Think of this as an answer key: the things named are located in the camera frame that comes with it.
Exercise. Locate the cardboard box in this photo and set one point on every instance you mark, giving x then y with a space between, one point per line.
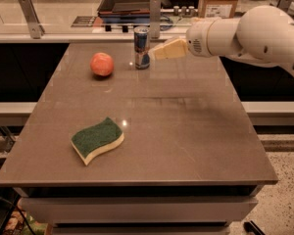
217 8

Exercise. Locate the red apple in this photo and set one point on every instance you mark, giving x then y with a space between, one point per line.
102 64

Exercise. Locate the metal bracket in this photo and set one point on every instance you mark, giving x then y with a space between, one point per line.
284 4
35 28
155 13

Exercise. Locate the left metal bracket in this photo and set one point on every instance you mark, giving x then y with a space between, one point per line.
35 28

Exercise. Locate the right metal bracket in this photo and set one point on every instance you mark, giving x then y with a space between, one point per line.
284 4

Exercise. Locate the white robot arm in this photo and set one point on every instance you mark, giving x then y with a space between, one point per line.
263 37

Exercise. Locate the glass barrier panel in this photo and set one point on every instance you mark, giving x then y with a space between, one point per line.
56 16

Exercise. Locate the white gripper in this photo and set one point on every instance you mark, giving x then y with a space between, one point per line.
196 40

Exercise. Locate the white drawer front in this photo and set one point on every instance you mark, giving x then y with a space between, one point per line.
139 209

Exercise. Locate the middle metal bracket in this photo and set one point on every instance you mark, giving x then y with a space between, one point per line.
155 13

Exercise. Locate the red bull can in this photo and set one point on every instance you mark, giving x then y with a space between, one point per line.
141 47

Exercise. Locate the green yellow sponge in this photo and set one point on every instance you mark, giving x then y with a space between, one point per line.
97 139

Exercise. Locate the open dark tray box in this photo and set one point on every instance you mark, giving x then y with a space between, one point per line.
123 7

